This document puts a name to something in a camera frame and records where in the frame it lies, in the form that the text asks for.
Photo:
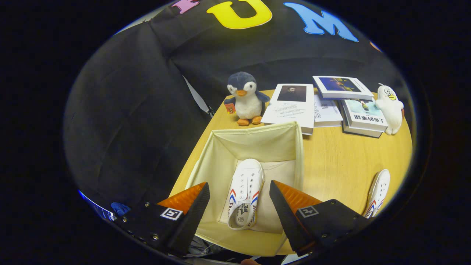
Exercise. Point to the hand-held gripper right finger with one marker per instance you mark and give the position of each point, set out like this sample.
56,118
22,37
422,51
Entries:
287,221

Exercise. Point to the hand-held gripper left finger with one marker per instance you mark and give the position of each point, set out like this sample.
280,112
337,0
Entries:
189,221

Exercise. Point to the white canvas shoe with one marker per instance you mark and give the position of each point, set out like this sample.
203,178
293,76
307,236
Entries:
381,187
244,180

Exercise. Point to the beige fabric storage box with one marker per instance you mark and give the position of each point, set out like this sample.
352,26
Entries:
254,143

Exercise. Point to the white portrait cover book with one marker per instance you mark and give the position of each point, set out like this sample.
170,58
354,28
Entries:
290,110

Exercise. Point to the thin white booklet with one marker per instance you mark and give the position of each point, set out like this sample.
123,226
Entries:
327,112

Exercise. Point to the penguin plush toy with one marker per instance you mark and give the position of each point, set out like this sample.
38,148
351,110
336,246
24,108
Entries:
248,105

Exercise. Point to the black backdrop cloth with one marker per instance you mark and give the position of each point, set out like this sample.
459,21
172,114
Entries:
128,110

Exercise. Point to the thick teal cover book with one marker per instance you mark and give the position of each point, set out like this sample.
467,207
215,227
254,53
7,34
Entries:
364,116

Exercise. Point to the blue picture cover book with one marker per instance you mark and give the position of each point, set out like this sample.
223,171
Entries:
342,85

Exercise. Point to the white duck plush toy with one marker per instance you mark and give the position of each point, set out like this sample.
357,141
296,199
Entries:
390,110

